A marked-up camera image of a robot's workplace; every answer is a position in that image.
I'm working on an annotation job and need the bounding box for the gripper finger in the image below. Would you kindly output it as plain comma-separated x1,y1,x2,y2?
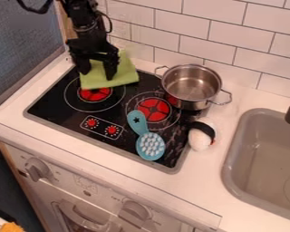
96,53,122,82
72,57,93,76

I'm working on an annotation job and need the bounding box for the toy stove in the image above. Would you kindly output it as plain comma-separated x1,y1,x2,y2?
23,63,212,175

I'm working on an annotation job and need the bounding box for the toy sink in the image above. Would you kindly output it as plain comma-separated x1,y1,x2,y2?
219,108,290,224

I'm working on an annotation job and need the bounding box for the blue brush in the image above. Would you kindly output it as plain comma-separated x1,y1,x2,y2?
125,109,168,162

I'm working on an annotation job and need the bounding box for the green cloth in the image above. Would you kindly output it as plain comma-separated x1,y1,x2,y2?
78,50,140,91

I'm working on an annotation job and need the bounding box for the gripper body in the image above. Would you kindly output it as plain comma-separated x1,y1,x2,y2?
64,23,121,63

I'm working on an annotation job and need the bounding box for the silver pot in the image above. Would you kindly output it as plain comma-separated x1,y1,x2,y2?
153,63,234,111

